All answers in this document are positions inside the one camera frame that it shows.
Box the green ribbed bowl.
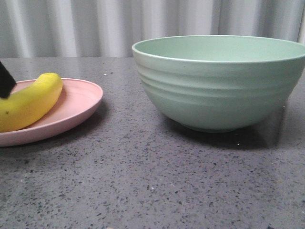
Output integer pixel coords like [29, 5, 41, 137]
[132, 35, 305, 133]

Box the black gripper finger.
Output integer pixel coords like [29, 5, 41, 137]
[0, 62, 16, 98]

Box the yellow banana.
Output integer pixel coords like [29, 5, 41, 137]
[0, 73, 63, 133]

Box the pink plate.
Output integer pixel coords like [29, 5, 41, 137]
[0, 78, 103, 147]

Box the grey curtain backdrop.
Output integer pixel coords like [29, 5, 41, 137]
[0, 0, 305, 58]

